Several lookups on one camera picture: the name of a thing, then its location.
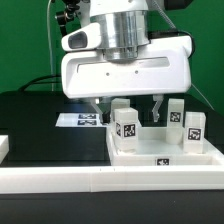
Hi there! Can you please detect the white obstacle fence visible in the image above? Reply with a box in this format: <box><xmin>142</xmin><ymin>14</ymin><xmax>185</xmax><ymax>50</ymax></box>
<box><xmin>0</xmin><ymin>133</ymin><xmax>224</xmax><ymax>195</ymax></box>

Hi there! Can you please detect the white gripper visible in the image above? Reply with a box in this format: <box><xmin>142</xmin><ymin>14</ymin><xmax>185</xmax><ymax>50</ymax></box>
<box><xmin>61</xmin><ymin>36</ymin><xmax>192</xmax><ymax>124</ymax></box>

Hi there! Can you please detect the white square tabletop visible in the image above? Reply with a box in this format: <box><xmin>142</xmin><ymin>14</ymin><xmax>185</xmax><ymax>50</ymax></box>
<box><xmin>106</xmin><ymin>127</ymin><xmax>224</xmax><ymax>166</ymax></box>

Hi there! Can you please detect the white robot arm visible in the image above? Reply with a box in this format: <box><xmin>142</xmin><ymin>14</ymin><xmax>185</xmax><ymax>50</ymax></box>
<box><xmin>61</xmin><ymin>0</ymin><xmax>194</xmax><ymax>119</ymax></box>

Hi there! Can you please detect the black cable bundle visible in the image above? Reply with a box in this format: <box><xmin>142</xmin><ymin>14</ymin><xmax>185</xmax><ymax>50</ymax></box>
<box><xmin>18</xmin><ymin>73</ymin><xmax>63</xmax><ymax>93</ymax></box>

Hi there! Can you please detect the grey thin cable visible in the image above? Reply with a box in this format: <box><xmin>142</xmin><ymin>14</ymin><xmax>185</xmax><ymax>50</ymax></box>
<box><xmin>191</xmin><ymin>83</ymin><xmax>215</xmax><ymax>111</ymax></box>

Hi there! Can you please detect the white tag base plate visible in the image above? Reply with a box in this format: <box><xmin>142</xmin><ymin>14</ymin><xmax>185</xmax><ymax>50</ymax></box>
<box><xmin>56</xmin><ymin>113</ymin><xmax>102</xmax><ymax>127</ymax></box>

